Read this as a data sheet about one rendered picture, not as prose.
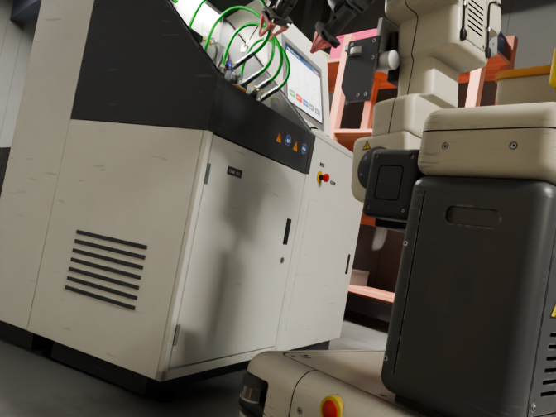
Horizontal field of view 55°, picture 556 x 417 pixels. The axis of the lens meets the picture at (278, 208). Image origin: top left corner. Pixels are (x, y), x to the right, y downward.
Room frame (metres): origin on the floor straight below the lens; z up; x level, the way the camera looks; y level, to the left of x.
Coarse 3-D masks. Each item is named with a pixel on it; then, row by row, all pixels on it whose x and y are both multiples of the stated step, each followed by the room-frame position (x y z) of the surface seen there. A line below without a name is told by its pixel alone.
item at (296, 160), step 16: (224, 96) 1.54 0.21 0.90; (240, 96) 1.61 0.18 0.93; (224, 112) 1.55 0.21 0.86; (240, 112) 1.62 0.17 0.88; (256, 112) 1.70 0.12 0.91; (272, 112) 1.79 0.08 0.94; (224, 128) 1.56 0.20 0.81; (240, 128) 1.63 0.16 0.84; (256, 128) 1.72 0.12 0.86; (272, 128) 1.81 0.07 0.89; (288, 128) 1.90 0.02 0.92; (240, 144) 1.65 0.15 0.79; (256, 144) 1.73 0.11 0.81; (272, 144) 1.82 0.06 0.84; (272, 160) 1.87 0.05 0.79; (288, 160) 1.94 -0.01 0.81; (304, 160) 2.06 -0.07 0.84
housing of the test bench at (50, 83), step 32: (64, 0) 1.85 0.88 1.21; (64, 32) 1.83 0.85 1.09; (32, 64) 1.89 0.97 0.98; (64, 64) 1.81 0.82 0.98; (32, 96) 1.88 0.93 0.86; (64, 96) 1.80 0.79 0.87; (32, 128) 1.86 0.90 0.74; (64, 128) 1.78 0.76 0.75; (32, 160) 1.84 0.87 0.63; (32, 192) 1.83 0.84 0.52; (0, 224) 1.89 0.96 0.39; (32, 224) 1.81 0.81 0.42; (0, 256) 1.87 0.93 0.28; (32, 256) 1.79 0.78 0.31; (0, 288) 1.86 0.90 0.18; (32, 288) 1.78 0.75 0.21; (0, 320) 1.89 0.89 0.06
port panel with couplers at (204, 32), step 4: (204, 24) 2.22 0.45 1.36; (204, 28) 2.23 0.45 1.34; (208, 28) 2.25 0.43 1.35; (204, 32) 2.23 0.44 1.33; (208, 32) 2.26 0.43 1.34; (216, 32) 2.30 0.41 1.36; (204, 36) 2.23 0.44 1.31; (212, 36) 2.28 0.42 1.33; (216, 36) 2.31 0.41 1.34; (204, 40) 2.23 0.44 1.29; (212, 40) 2.29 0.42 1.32; (216, 40) 2.31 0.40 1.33; (204, 44) 2.25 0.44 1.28; (208, 44) 2.27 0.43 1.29; (212, 44) 2.27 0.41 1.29; (208, 48) 2.28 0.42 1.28; (212, 48) 2.30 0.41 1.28; (220, 48) 2.30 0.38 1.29; (208, 52) 2.28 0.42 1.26; (212, 52) 2.30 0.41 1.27; (212, 56) 2.30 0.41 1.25
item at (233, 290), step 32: (224, 160) 1.59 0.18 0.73; (256, 160) 1.75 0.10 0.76; (224, 192) 1.62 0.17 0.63; (256, 192) 1.78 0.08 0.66; (288, 192) 1.98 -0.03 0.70; (224, 224) 1.65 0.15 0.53; (256, 224) 1.82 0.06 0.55; (288, 224) 2.01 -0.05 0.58; (192, 256) 1.53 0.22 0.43; (224, 256) 1.68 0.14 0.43; (256, 256) 1.85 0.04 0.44; (288, 256) 2.07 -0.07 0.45; (192, 288) 1.55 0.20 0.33; (224, 288) 1.71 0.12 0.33; (256, 288) 1.89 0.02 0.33; (192, 320) 1.58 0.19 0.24; (224, 320) 1.74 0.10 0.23; (256, 320) 1.93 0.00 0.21; (192, 352) 1.61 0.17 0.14; (224, 352) 1.77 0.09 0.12
